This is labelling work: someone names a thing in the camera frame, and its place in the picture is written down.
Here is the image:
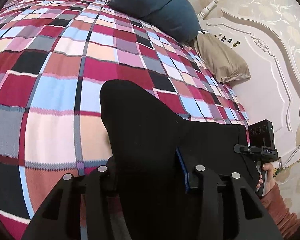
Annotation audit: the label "black pants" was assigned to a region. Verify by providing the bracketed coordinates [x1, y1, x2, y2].
[100, 80, 259, 239]

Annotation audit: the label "right forearm rust sleeve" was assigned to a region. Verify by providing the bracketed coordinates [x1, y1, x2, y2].
[260, 183, 300, 239]

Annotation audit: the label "right hand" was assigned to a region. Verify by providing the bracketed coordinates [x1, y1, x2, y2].
[256, 163, 276, 196]

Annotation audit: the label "white carved headboard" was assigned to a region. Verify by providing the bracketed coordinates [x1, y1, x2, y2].
[198, 0, 300, 168]

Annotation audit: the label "beige pillow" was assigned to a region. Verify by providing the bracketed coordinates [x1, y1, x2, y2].
[189, 32, 251, 83]

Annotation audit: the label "plaid checkered bedspread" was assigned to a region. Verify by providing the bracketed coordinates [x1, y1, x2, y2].
[0, 0, 249, 239]

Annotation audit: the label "dark blue pillow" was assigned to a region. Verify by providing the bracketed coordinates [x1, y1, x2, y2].
[108, 0, 200, 43]

